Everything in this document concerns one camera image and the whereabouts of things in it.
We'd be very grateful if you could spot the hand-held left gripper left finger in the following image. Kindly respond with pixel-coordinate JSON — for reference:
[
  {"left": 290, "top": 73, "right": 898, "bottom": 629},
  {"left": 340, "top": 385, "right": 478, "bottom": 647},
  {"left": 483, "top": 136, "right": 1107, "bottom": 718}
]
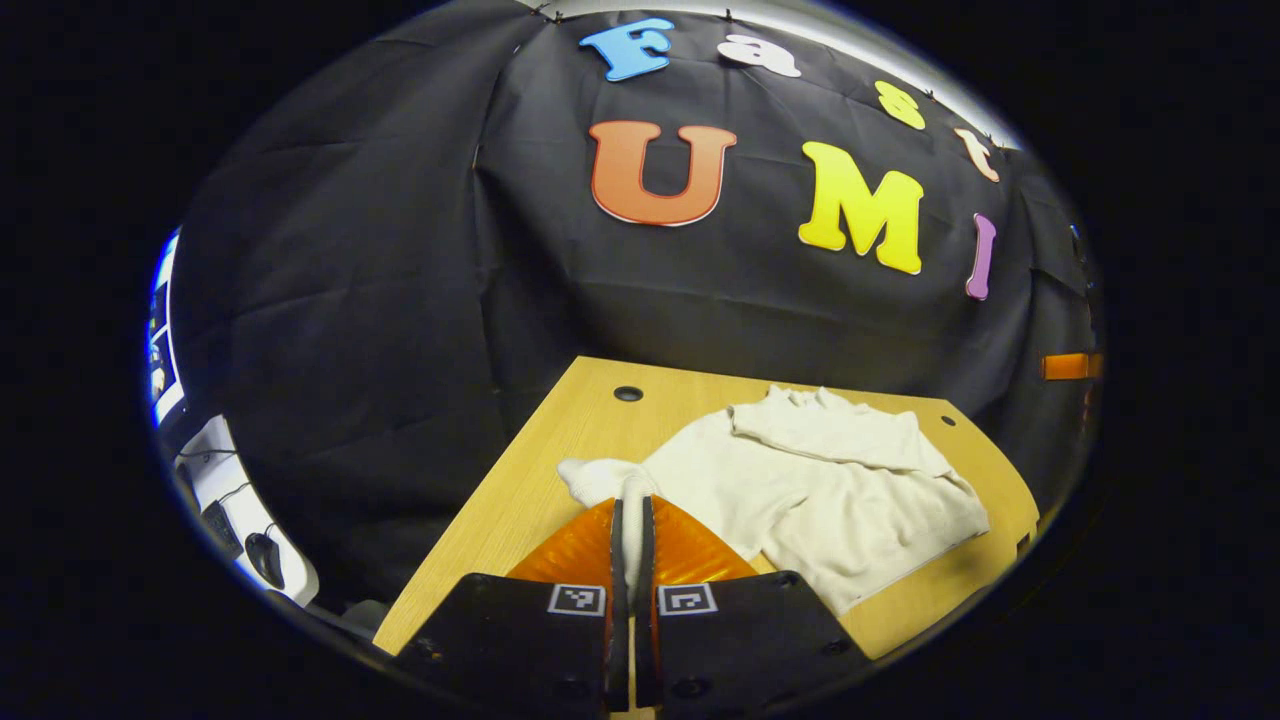
[{"left": 400, "top": 497, "right": 631, "bottom": 713}]

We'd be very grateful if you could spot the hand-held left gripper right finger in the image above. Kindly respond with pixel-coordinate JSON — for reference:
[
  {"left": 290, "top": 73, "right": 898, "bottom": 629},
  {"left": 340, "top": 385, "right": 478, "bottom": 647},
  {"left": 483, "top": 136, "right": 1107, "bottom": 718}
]
[{"left": 632, "top": 495, "right": 873, "bottom": 716}]

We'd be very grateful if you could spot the cream knit sweater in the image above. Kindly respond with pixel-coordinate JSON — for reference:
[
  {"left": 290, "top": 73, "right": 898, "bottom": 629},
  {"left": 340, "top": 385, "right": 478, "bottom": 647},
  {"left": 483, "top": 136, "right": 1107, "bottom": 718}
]
[{"left": 557, "top": 385, "right": 991, "bottom": 616}]

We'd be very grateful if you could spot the black backdrop cloth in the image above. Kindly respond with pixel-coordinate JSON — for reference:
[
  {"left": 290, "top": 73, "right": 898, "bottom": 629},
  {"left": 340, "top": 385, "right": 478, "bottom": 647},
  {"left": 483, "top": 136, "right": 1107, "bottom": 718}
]
[{"left": 170, "top": 0, "right": 1106, "bottom": 613}]

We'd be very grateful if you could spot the black computer mouse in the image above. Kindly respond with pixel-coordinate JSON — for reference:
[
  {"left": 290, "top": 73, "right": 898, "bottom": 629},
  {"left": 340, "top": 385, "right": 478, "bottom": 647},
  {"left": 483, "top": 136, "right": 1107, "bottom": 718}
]
[{"left": 246, "top": 531, "right": 287, "bottom": 590}]

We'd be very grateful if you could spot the white desk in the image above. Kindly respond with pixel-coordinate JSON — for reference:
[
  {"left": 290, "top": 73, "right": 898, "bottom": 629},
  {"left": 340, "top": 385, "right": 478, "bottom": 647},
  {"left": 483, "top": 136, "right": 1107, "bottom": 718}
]
[{"left": 175, "top": 415, "right": 321, "bottom": 607}]

